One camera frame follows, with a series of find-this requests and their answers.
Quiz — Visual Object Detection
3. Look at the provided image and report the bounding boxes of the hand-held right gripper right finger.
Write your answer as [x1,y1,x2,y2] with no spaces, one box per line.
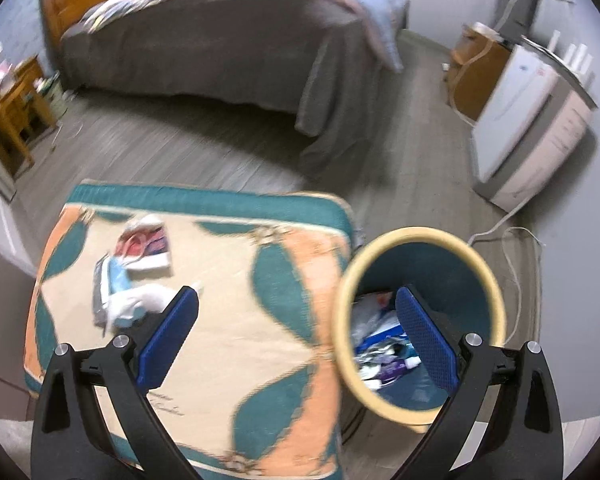
[395,285,566,480]

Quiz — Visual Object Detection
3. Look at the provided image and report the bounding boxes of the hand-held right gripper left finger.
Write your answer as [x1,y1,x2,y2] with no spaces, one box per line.
[30,285,211,480]

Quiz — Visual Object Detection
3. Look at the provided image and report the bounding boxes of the blue wet wipe packet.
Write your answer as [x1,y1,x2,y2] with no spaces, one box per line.
[357,322,408,358]

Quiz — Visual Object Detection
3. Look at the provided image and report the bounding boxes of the teal bin with yellow rim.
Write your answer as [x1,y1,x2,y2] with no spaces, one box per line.
[331,227,508,433]

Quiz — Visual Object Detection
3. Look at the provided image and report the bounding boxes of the white crumpled tissue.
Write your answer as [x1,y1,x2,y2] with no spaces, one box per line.
[111,282,177,322]

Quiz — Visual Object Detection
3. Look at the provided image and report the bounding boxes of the clear plastic bag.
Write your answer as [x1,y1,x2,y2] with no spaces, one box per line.
[351,292,398,343]

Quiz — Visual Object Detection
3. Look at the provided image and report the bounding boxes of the blue face mask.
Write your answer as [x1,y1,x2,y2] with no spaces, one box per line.
[105,254,148,321]

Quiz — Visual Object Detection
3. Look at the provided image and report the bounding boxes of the silver and blue packet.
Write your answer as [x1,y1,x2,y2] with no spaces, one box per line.
[91,255,113,338]

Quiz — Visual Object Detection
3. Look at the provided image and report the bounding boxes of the teal and orange patterned mat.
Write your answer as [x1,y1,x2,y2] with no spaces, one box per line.
[24,182,359,479]

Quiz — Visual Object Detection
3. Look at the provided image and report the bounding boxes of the red and white packet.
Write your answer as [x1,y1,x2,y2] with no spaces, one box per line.
[116,214,174,279]

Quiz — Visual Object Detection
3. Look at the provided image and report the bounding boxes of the wooden nightstand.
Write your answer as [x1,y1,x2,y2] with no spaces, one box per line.
[0,56,59,177]

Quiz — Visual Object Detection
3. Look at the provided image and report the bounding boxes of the beige drawer cabinet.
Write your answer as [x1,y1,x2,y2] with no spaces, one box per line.
[474,35,599,214]

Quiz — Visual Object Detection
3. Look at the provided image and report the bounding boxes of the white chest freezer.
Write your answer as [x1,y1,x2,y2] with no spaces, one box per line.
[471,42,564,184]

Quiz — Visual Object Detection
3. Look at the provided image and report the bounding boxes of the wooden cabinet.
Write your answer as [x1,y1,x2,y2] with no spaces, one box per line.
[447,22,512,122]

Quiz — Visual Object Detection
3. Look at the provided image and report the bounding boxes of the wooden headboard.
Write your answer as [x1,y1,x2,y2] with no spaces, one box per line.
[40,0,181,58]

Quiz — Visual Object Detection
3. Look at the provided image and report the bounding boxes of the bed with grey cover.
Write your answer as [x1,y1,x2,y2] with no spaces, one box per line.
[40,0,412,177]

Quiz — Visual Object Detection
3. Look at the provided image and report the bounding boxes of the white bottles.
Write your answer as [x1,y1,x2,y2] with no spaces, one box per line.
[549,30,594,79]

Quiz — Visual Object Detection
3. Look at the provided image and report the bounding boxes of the dark grey box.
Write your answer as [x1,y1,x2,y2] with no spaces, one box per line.
[496,0,542,44]

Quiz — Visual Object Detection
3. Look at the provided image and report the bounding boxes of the light blue floral quilt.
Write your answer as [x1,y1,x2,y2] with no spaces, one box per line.
[80,0,412,73]

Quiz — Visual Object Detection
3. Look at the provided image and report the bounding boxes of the white floor cable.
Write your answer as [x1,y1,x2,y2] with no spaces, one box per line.
[469,226,545,348]

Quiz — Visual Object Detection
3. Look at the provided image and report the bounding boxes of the white cable on cabinet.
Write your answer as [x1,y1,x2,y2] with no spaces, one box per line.
[447,35,496,123]

